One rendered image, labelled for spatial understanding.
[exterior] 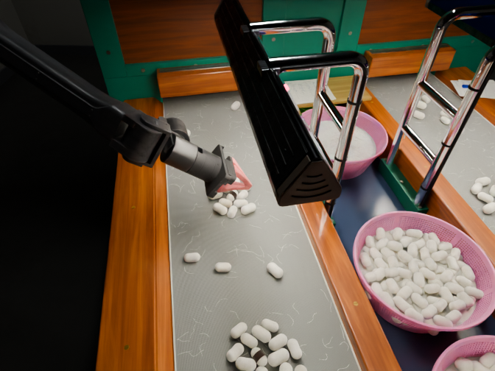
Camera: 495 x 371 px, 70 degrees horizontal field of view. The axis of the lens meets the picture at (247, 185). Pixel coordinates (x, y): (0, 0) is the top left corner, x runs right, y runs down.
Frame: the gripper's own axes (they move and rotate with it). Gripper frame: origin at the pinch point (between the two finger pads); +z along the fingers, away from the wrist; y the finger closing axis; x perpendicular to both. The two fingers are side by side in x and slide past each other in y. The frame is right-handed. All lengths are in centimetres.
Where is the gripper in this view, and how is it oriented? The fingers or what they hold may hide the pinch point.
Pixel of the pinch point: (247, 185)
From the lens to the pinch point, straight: 75.9
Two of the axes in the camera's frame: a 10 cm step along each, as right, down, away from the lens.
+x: -6.2, 6.4, 4.5
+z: 7.6, 3.6, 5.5
